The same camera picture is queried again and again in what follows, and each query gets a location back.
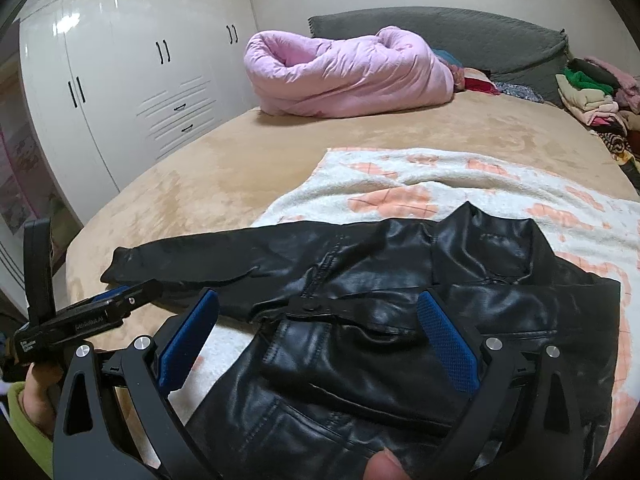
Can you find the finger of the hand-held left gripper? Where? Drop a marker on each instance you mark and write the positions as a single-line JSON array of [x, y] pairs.
[[142, 294]]

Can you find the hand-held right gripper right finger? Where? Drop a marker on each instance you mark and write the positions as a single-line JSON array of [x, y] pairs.
[[447, 342]]

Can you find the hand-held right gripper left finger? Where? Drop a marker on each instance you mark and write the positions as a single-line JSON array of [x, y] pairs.
[[187, 340]]

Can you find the black leather jacket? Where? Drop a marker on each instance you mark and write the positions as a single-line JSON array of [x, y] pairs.
[[360, 360]]

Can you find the pile of folded clothes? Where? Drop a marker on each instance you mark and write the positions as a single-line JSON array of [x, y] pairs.
[[605, 100]]

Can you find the person's left hand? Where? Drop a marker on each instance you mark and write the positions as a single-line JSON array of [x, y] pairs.
[[42, 395]]

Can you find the person's right hand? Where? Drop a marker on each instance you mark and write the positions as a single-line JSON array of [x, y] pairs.
[[385, 467]]

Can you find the white orange patterned blanket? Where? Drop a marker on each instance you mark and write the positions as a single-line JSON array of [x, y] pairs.
[[380, 195]]

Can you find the white glossy wardrobe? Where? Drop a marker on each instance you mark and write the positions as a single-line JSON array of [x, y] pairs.
[[130, 75]]

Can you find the floral patterned cloth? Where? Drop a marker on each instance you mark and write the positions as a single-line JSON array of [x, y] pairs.
[[520, 91]]

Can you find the red pillow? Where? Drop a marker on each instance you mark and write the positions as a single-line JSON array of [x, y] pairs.
[[475, 80]]

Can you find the pink quilt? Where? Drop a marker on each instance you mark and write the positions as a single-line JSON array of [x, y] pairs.
[[345, 70]]

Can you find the grey headboard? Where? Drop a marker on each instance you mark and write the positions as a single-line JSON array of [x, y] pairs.
[[500, 42]]

